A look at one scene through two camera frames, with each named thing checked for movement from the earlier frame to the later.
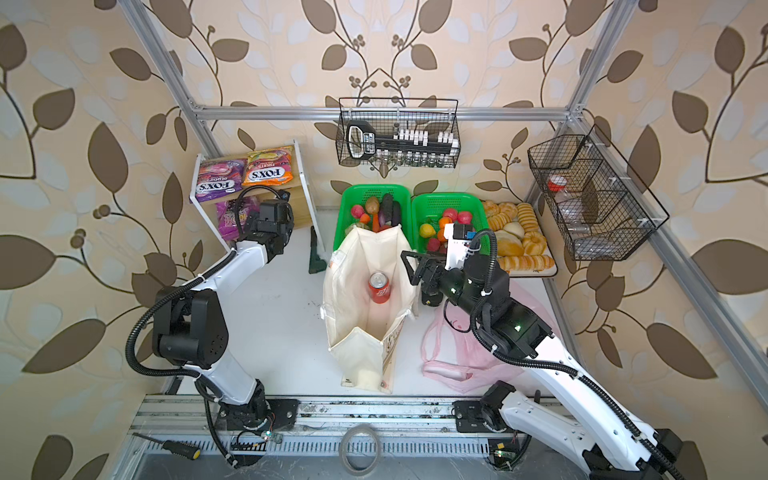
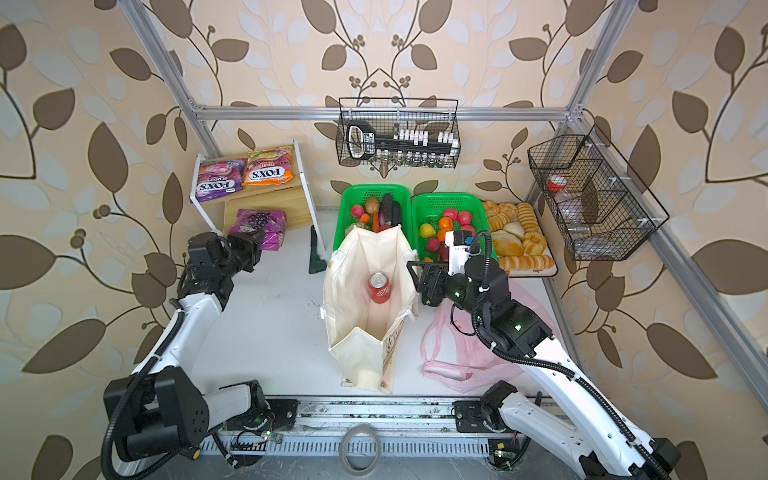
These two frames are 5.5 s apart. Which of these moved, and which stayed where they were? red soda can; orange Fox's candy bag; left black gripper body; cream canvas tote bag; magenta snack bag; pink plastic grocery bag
Moved: magenta snack bag; left black gripper body
Stayed: red soda can; pink plastic grocery bag; cream canvas tote bag; orange Fox's candy bag
